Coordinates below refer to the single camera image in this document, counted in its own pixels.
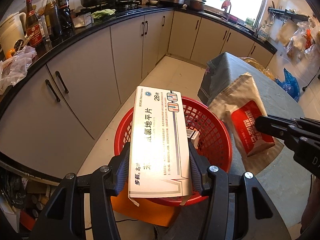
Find dark sauce bottle yellow cap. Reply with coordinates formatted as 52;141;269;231
55;0;73;29
44;0;63;42

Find white kitchen appliance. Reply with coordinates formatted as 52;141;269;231
0;12;27;57

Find red label sauce bottle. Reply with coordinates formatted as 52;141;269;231
25;0;42;47

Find wall utensil rack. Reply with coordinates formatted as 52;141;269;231
267;6;310;22

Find green leafy vegetable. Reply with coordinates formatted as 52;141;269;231
91;9;117;20

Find long white medicine box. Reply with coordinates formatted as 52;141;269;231
128;86;194;207

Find yellow plastic bag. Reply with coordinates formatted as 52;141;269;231
240;57;275;80

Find red plastic basket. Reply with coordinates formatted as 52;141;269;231
114;95;233;207

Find black power cable with plug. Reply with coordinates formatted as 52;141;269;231
302;74;320;92

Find brown cooking pot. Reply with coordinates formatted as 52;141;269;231
185;0;207;12

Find brown paper bag red label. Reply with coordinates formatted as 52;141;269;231
208;72;275;158

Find small white box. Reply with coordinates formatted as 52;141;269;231
186;129;200;148

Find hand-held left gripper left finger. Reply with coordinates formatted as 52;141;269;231
29;142;131;240

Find pink cloth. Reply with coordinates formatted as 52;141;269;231
221;0;232;14

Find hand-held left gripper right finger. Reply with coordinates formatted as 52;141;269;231
189;141;292;240

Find beige kitchen cabinets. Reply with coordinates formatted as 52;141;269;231
0;10;275;178

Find black kitchen countertop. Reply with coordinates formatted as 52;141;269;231
0;4;278;130

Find gas stove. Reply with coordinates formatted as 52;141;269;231
75;1;150;13

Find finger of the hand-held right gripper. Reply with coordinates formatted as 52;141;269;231
269;115;320;131
255;116;313;151

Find orange stool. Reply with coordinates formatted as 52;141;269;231
110;195;182;227

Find crumpled white plastic bag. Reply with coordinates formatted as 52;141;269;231
0;46;37;94

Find thin black cable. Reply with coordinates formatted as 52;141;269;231
85;219;139;232

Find hanging plastic bags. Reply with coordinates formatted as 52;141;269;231
285;17;320;60

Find blue plastic bag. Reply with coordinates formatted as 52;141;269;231
275;68;300;102

